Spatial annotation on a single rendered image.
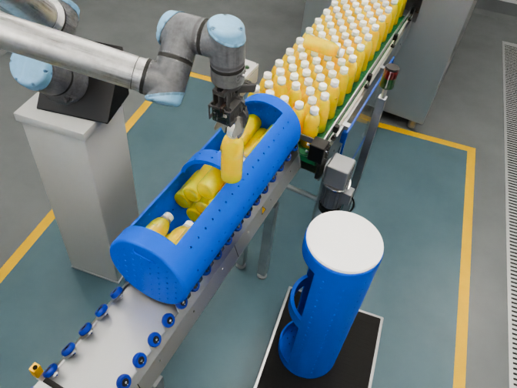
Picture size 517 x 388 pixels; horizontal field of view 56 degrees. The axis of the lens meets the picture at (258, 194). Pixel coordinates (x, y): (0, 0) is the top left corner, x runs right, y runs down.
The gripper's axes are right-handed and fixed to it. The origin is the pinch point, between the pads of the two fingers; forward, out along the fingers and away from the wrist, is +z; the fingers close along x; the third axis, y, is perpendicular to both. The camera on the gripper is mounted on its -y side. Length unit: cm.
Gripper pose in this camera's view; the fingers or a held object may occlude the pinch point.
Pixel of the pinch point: (233, 130)
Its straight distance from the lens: 147.8
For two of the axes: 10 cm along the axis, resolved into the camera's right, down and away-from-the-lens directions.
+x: 8.8, 3.9, -2.9
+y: -4.8, 6.7, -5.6
